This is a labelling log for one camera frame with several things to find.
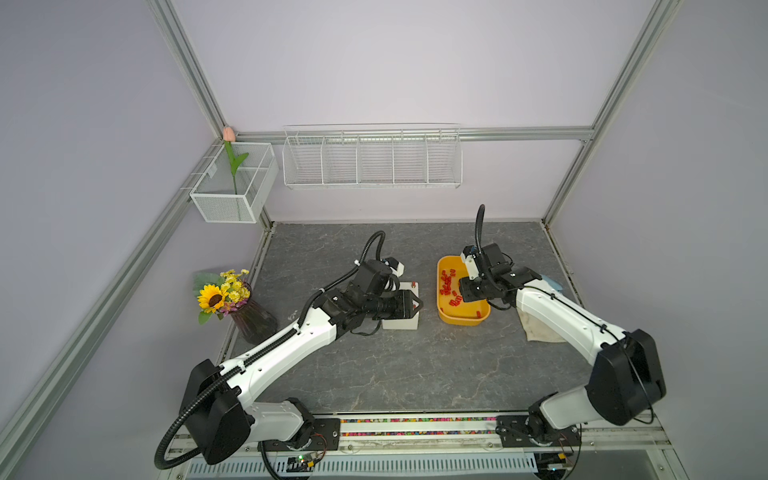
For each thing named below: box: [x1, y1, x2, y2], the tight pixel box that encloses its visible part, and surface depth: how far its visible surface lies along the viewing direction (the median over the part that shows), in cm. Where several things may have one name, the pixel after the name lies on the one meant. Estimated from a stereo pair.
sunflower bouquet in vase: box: [192, 269, 278, 344], surface depth 75 cm
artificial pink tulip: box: [223, 127, 249, 195], surface depth 91 cm
